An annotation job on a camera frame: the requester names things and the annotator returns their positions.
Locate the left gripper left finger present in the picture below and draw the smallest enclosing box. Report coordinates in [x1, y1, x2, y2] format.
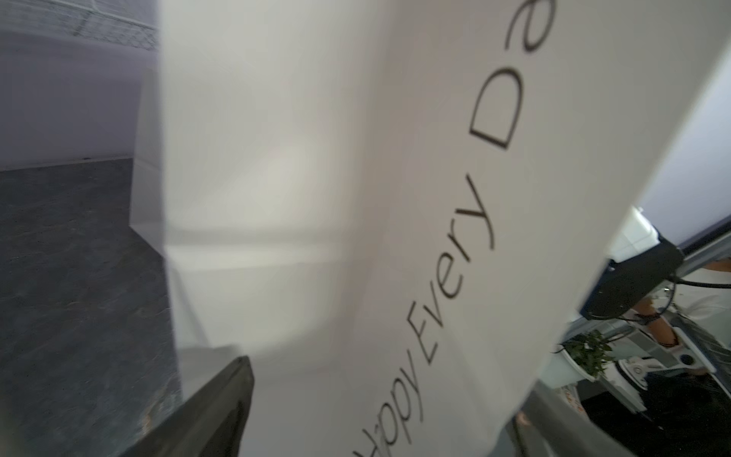
[122, 356, 254, 457]

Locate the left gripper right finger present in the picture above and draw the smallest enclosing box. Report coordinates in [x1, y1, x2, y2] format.
[508, 381, 632, 457]

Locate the white paper bag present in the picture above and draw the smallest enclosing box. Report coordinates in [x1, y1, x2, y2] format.
[134, 1, 730, 456]

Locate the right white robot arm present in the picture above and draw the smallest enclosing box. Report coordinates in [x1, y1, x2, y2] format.
[580, 207, 685, 320]

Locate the white wire wall shelf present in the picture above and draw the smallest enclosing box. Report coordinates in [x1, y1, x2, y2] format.
[1, 0, 159, 51]

